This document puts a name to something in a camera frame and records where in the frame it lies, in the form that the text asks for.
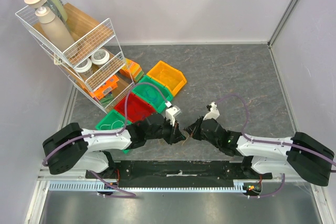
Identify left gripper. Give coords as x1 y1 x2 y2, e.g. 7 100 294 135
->
146 116 186 145

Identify blue wire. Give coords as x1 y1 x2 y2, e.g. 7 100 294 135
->
143 86 161 104

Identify yellow wire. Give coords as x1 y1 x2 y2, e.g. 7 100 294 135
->
160 68 179 88

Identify white wire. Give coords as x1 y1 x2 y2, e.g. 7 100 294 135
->
100 120 125 130

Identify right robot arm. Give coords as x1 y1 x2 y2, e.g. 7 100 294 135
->
185 117 335 187

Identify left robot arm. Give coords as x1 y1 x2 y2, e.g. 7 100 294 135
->
43 113 185 178

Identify red plastic bin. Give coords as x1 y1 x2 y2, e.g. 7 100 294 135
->
127 92 156 122

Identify green bin upper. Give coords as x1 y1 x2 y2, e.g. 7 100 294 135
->
132 75 173 113

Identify green bin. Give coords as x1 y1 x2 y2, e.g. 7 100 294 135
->
94 110 132 154
132 75 173 113

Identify yellow plastic bin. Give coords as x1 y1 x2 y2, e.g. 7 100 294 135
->
147 60 187 97

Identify green bin lower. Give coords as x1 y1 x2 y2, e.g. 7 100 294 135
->
94 110 132 154

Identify orange snack box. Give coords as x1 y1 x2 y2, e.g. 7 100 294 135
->
79 75 119 100

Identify white lid jar right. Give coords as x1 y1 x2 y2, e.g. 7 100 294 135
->
90 49 110 68

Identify white lid jar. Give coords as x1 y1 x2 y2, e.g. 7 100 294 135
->
75 58 93 79
90 49 110 68

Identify white lid jar left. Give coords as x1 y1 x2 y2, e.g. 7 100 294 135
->
75 58 93 79

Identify beige pump bottle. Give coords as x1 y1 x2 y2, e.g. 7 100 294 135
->
35 6 78 58

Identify green bottle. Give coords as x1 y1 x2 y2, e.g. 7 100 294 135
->
48 0 68 23

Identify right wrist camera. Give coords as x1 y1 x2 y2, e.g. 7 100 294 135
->
203 102 220 120

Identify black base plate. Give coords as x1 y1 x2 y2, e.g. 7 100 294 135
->
99 161 272 187

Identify slotted cable duct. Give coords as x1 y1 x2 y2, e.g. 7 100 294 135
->
48 180 256 193

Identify white wire shelf rack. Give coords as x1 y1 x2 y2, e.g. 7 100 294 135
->
16 0 134 113

